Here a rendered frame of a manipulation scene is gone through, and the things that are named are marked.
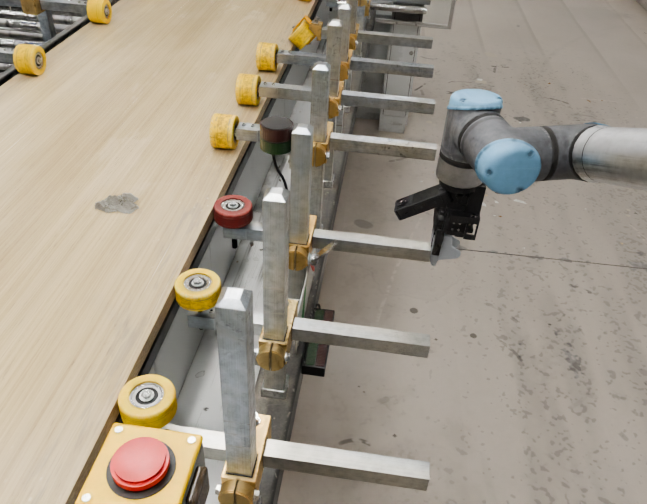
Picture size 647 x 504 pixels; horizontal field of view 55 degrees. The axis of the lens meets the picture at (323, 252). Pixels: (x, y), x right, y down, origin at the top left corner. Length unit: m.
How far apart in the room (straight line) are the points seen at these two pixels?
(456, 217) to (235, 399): 0.60
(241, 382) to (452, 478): 1.28
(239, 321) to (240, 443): 0.23
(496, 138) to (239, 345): 0.53
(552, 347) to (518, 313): 0.19
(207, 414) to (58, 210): 0.50
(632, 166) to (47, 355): 0.88
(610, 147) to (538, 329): 1.57
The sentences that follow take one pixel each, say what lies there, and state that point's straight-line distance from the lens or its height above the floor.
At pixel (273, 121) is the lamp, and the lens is 1.13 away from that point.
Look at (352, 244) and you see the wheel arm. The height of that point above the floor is 0.85.
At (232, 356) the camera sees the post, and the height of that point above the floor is 1.08.
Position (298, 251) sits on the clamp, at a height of 0.87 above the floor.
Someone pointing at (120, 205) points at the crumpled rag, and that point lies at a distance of 1.31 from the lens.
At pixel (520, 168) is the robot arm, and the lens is 1.01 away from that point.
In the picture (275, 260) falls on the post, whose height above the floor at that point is 1.02.
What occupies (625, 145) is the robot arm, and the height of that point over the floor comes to 1.23.
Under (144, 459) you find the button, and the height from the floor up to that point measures 1.23.
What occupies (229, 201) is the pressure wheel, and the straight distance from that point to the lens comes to 1.30.
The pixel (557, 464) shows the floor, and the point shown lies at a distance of 2.10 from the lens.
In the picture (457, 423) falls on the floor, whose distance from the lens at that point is 2.09.
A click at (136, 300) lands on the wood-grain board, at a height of 0.90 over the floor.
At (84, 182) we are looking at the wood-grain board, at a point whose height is 0.90.
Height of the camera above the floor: 1.62
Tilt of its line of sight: 38 degrees down
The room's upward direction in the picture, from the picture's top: 4 degrees clockwise
